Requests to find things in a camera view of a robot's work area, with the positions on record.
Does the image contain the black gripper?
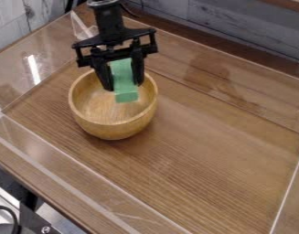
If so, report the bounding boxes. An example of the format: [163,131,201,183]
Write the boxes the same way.
[73,0,158,91]

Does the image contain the green rectangular block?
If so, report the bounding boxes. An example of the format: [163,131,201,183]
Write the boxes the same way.
[110,58,139,103]

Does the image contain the brown wooden bowl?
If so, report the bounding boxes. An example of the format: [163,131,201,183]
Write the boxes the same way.
[69,70,158,141]

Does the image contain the clear acrylic tray walls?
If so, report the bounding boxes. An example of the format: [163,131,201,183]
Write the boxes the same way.
[0,9,299,234]

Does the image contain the black metal table frame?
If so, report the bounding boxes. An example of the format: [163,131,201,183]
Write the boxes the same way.
[0,167,86,234]

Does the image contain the black cable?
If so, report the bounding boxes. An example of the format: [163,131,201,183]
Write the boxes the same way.
[0,206,22,234]

